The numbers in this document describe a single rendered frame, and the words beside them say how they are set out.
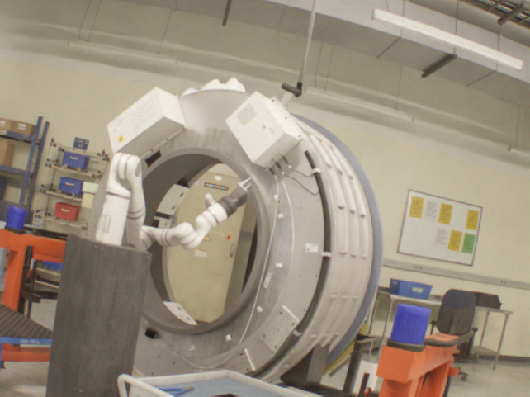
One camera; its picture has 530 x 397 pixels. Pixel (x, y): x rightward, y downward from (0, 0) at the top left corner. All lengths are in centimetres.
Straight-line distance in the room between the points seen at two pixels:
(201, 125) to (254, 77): 542
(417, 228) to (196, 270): 320
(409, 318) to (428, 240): 666
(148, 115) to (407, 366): 161
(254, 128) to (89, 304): 96
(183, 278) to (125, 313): 512
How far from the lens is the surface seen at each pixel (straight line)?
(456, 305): 669
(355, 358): 240
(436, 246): 848
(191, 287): 719
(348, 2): 590
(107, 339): 206
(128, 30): 824
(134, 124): 270
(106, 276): 199
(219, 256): 717
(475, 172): 887
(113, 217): 207
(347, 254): 230
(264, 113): 231
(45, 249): 335
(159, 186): 283
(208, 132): 260
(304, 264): 224
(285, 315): 226
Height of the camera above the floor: 122
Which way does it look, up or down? 5 degrees up
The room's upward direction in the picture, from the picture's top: 12 degrees clockwise
